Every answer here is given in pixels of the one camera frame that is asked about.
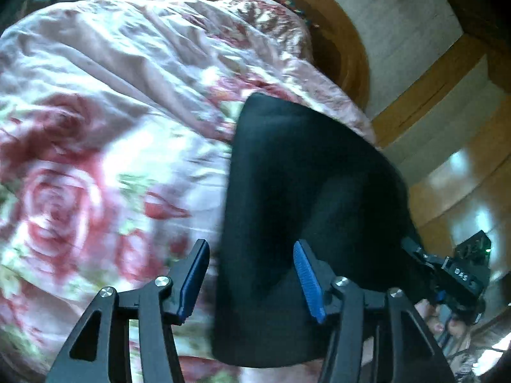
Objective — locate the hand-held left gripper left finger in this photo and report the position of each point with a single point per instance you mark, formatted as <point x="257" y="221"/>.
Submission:
<point x="191" y="283"/>

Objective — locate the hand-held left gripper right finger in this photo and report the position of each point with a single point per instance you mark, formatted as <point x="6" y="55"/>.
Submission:
<point x="309" y="283"/>

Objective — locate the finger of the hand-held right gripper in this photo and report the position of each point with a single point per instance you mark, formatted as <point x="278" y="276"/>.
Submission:
<point x="417" y="253"/>
<point x="440" y="297"/>

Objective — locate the black embroidered pants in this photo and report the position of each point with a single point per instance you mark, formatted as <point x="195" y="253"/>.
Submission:
<point x="299" y="187"/>

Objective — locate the person's right hand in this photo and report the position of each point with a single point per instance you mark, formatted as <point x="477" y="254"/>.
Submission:
<point x="429" y="319"/>

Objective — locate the wooden wardrobe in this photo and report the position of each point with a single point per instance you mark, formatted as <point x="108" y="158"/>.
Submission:
<point x="439" y="99"/>

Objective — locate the pink floral duvet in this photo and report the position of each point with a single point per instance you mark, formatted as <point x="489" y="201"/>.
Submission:
<point x="99" y="107"/>

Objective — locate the wooden bed headboard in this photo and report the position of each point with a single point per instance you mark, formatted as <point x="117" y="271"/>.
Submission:
<point x="343" y="40"/>

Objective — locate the colourful checked cloth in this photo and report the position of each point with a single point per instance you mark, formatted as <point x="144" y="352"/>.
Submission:
<point x="287" y="2"/>

